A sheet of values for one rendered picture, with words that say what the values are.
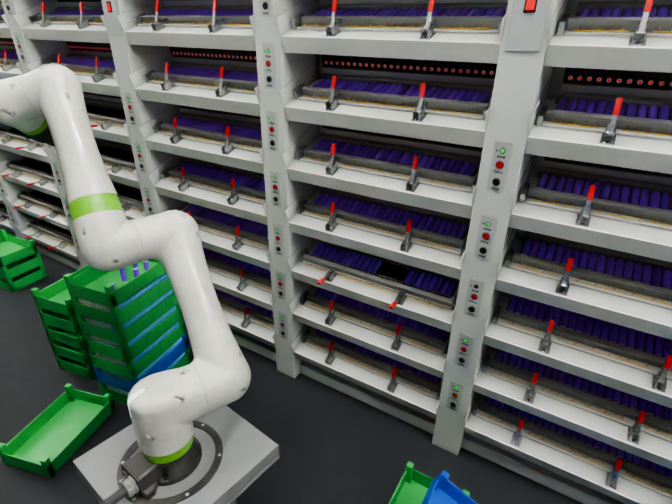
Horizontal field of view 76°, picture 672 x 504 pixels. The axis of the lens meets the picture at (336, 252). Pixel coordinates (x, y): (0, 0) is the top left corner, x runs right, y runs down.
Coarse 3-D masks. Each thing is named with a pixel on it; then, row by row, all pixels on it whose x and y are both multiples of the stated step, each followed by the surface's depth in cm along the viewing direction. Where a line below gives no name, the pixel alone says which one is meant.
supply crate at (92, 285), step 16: (96, 272) 158; (112, 272) 163; (128, 272) 164; (144, 272) 154; (160, 272) 162; (80, 288) 146; (96, 288) 153; (112, 288) 142; (128, 288) 148; (112, 304) 143
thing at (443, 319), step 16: (304, 240) 161; (304, 272) 156; (320, 272) 154; (336, 288) 150; (352, 288) 147; (368, 288) 146; (384, 304) 142; (416, 304) 138; (432, 304) 137; (416, 320) 138; (432, 320) 134; (448, 320) 132
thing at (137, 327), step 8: (160, 304) 165; (168, 304) 169; (152, 312) 161; (160, 312) 166; (80, 320) 154; (144, 320) 158; (152, 320) 162; (80, 328) 157; (88, 328) 155; (96, 328) 153; (104, 328) 151; (120, 328) 148; (128, 328) 151; (136, 328) 155; (144, 328) 159; (96, 336) 155; (104, 336) 153; (112, 336) 151; (120, 336) 149; (128, 336) 152; (120, 344) 152
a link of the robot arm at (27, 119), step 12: (0, 84) 105; (12, 84) 105; (0, 96) 104; (12, 96) 105; (24, 96) 105; (0, 108) 105; (12, 108) 106; (24, 108) 107; (0, 120) 108; (12, 120) 108; (24, 120) 110; (36, 120) 114; (24, 132) 116; (36, 132) 116
